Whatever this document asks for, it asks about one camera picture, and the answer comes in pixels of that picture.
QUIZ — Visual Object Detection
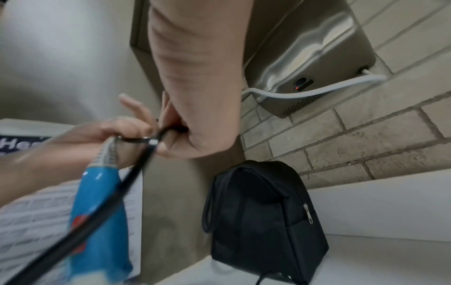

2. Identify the person's left forearm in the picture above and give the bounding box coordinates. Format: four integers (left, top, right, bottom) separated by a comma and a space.
0, 133, 76, 209

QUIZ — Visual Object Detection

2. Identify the black cord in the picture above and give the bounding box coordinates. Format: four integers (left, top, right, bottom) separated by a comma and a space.
14, 125, 191, 285

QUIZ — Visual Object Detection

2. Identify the person's right hand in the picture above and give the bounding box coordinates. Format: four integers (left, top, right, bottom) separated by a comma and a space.
147, 0, 248, 160

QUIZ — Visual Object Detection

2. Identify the white power cable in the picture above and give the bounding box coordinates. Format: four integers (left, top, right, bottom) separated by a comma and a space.
241, 67, 388, 103

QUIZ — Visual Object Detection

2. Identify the black zipper bag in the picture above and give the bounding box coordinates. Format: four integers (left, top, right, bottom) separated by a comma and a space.
202, 160, 330, 285

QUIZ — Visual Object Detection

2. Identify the person's left hand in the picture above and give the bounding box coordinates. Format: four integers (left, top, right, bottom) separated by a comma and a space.
42, 93, 166, 171

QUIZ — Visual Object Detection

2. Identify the white printed paper sheet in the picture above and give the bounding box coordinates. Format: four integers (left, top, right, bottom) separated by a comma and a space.
0, 118, 146, 285

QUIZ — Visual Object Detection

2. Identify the blue squeeze tube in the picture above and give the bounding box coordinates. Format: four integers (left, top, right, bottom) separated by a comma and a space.
69, 136, 135, 285

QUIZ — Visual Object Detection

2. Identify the stainless steel hand dryer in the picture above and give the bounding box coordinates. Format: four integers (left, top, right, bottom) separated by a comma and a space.
242, 0, 378, 119

